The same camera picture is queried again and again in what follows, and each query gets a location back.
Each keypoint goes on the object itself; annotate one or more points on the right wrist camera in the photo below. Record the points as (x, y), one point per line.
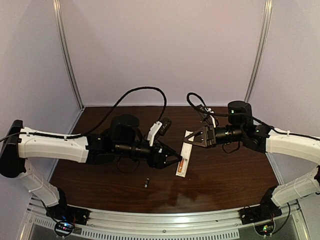
(205, 115)

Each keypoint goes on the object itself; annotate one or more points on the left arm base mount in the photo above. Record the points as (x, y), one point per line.
(67, 219)

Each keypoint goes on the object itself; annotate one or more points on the white remote control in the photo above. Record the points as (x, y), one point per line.
(186, 154)

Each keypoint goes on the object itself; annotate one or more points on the aluminium frame post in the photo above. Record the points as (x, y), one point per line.
(263, 37)
(65, 52)

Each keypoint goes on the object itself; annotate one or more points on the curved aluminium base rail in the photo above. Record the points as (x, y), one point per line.
(212, 225)

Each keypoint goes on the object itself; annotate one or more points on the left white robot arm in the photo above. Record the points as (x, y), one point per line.
(122, 139)

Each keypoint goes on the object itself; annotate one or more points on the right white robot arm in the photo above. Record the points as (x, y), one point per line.
(264, 138)

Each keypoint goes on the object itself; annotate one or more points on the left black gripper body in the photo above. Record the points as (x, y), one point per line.
(157, 157)

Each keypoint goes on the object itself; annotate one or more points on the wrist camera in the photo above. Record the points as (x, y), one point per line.
(205, 115)
(159, 128)

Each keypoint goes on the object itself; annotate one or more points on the black AA battery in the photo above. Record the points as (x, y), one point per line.
(146, 184)

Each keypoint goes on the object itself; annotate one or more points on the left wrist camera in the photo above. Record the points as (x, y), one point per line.
(159, 128)

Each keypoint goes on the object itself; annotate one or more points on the orange AA battery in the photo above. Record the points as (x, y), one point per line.
(180, 166)

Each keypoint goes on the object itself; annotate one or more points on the left aluminium frame post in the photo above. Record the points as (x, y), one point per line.
(65, 52)

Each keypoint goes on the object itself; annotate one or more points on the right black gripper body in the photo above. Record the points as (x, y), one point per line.
(211, 136)

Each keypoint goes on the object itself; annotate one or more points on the right aluminium frame post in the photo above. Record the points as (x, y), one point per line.
(263, 37)

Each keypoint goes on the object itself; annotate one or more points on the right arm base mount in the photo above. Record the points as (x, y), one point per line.
(262, 217)

